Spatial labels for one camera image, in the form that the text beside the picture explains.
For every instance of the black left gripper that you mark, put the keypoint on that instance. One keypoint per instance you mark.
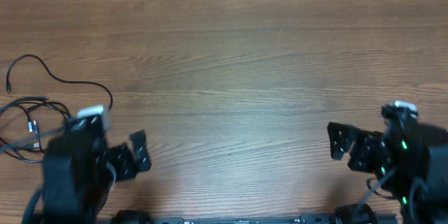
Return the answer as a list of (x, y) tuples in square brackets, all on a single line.
[(131, 164)]

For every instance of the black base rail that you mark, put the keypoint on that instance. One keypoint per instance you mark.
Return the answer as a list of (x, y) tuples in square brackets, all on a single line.
[(135, 217)]

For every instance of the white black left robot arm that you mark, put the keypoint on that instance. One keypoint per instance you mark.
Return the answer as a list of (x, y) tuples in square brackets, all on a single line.
[(79, 170)]

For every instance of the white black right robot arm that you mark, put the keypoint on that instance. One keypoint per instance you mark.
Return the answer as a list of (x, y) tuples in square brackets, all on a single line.
[(408, 159)]

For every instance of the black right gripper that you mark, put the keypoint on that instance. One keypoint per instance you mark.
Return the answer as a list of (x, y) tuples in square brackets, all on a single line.
[(364, 144)]

